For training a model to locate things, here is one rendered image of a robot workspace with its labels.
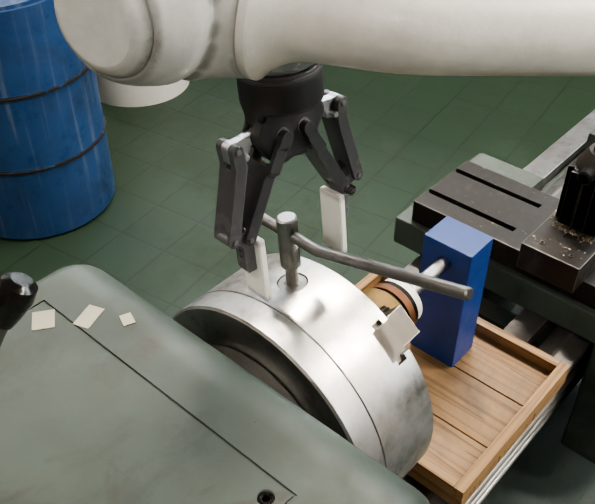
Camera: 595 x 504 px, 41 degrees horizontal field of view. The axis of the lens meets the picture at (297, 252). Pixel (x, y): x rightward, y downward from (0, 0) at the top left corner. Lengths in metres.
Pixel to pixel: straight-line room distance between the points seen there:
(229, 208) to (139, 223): 2.34
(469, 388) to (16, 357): 0.70
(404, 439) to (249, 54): 0.52
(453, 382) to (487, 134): 2.43
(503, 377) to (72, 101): 1.94
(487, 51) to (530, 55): 0.03
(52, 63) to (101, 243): 0.67
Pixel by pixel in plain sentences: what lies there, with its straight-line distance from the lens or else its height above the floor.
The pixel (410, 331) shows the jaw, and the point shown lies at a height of 1.18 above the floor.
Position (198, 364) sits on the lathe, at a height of 1.25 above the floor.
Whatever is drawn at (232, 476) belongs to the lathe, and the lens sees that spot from 0.68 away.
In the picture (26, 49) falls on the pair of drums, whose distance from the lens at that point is 2.68.
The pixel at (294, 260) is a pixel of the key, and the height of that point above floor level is 1.27.
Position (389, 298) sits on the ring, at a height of 1.12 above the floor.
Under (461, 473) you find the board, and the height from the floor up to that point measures 0.88.
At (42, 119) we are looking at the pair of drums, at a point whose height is 0.48.
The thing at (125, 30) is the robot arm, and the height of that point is 1.63.
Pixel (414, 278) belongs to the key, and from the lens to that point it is 0.70.
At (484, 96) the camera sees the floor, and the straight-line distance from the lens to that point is 3.90.
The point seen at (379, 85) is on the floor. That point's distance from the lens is 3.91.
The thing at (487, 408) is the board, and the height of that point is 0.88.
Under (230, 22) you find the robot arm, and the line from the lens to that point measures 0.47.
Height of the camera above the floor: 1.81
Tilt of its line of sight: 40 degrees down
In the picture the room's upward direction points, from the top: straight up
